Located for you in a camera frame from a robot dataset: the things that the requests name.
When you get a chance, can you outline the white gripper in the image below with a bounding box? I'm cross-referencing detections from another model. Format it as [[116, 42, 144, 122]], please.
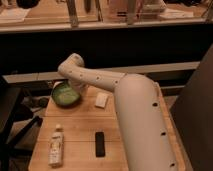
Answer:
[[68, 80, 87, 95]]

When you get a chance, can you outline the black rectangular remote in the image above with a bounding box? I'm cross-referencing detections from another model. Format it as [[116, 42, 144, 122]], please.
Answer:
[[95, 132, 105, 157]]

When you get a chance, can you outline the white plastic bottle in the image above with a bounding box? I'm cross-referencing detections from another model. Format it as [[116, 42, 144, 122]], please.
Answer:
[[49, 124, 64, 167]]

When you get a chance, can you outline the dark chair at right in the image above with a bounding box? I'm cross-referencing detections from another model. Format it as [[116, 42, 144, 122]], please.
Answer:
[[170, 44, 213, 171]]

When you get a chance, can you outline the white rectangular block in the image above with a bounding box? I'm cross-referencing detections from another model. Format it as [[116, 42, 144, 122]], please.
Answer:
[[95, 92, 109, 108]]

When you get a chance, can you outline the black chair at left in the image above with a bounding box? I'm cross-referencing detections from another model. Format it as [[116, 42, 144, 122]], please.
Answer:
[[0, 75, 43, 171]]

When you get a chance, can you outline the green ceramic bowl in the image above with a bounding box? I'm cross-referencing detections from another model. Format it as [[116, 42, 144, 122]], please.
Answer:
[[51, 82, 81, 107]]

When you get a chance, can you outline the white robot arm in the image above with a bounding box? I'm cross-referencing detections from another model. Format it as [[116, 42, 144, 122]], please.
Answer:
[[58, 53, 178, 171]]

